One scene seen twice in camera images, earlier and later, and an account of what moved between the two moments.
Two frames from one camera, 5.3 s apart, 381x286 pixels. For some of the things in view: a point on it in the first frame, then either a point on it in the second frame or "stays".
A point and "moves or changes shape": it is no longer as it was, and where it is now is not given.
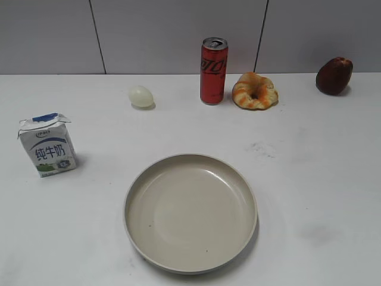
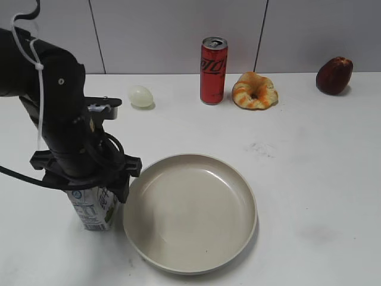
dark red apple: (334, 75) stays
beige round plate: (190, 213) stays
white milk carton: (49, 142) moves or changes shape
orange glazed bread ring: (254, 92) stays
